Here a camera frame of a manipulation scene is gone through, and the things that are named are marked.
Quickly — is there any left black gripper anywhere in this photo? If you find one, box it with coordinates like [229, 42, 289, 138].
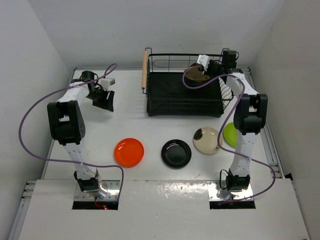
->
[85, 86, 114, 112]

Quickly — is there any brown yellow patterned plate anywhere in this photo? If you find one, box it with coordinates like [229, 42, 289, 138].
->
[189, 62, 203, 73]

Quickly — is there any beige floral plate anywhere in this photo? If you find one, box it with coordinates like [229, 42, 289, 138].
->
[185, 68, 211, 83]

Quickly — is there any orange plate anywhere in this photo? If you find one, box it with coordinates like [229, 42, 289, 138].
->
[113, 138, 145, 168]

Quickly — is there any lime green plate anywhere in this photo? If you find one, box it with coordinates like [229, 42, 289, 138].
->
[223, 122, 237, 148]

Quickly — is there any cream plate with black patch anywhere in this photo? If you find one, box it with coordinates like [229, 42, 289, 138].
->
[193, 127, 221, 155]

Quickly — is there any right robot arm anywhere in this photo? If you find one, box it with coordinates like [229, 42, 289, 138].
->
[203, 48, 268, 193]

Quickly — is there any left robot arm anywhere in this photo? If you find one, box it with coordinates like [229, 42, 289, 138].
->
[47, 71, 115, 200]

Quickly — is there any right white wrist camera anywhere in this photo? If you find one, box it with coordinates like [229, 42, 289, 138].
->
[196, 54, 211, 72]

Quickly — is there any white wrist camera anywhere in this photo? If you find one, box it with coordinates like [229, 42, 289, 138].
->
[196, 54, 211, 72]
[99, 77, 116, 91]

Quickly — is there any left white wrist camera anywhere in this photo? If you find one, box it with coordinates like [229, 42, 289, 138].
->
[99, 77, 116, 91]

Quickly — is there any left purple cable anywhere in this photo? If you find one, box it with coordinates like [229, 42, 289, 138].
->
[18, 63, 125, 201]

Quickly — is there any black wire dish rack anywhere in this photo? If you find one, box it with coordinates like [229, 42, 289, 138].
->
[141, 47, 234, 118]

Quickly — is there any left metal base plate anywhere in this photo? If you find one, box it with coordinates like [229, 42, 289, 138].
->
[73, 180, 121, 202]

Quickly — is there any metal base plate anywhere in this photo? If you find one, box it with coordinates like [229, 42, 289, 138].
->
[73, 180, 121, 202]
[207, 180, 254, 202]

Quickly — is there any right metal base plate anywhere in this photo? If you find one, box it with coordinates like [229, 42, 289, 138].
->
[207, 180, 254, 202]

